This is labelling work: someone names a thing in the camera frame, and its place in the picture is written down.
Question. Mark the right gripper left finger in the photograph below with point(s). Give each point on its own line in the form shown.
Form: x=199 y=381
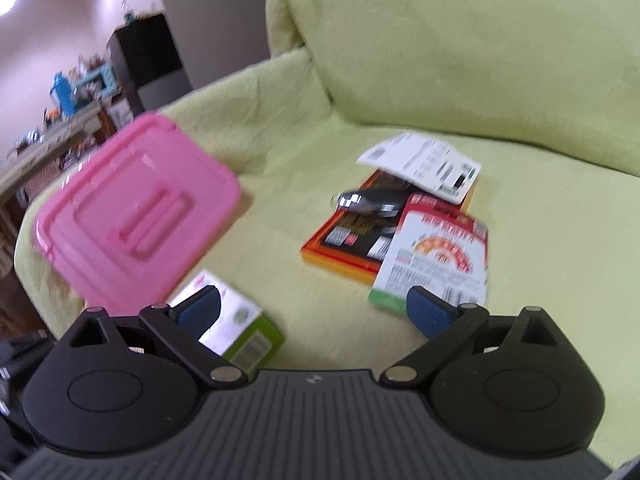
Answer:
x=176 y=332

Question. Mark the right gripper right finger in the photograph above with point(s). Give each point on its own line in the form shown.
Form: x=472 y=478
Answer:
x=447 y=330

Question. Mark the white green clover box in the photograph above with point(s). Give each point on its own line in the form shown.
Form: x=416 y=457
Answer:
x=243 y=334

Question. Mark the red white battery card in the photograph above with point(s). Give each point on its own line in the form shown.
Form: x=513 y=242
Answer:
x=437 y=247

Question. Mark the orange red box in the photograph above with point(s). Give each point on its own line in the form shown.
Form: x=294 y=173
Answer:
x=354 y=245

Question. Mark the pink plastic bin lid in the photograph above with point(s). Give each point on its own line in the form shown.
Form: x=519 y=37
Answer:
x=137 y=214

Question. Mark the white blue battery card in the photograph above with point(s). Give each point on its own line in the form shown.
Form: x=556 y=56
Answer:
x=432 y=165

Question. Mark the green covered sofa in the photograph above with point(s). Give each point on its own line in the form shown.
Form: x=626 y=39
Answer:
x=543 y=94

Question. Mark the cluttered side table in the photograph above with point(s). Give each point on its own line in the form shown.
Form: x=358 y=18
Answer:
x=67 y=134

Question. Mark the black cabinet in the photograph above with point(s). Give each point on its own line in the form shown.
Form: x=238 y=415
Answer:
x=147 y=64

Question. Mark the white refrigerator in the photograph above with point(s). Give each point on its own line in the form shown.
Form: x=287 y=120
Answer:
x=216 y=38

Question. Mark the silver metal keychain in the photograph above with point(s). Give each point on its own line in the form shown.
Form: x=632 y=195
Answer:
x=379 y=202

